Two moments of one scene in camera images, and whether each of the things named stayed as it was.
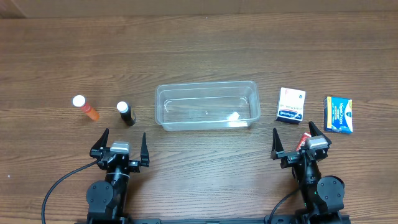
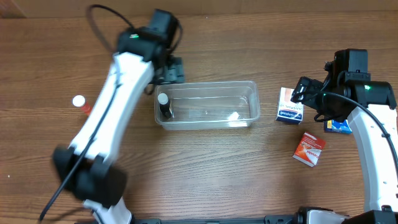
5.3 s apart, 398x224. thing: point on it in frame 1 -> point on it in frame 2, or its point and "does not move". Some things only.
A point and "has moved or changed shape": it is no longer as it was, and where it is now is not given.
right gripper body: [298, 156] -> [306, 90]
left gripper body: [117, 159] -> [171, 73]
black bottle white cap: [125, 112] has moved or changed shape
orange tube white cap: [79, 101] does not move
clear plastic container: [207, 106] does not move
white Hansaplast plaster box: [290, 106] does not move
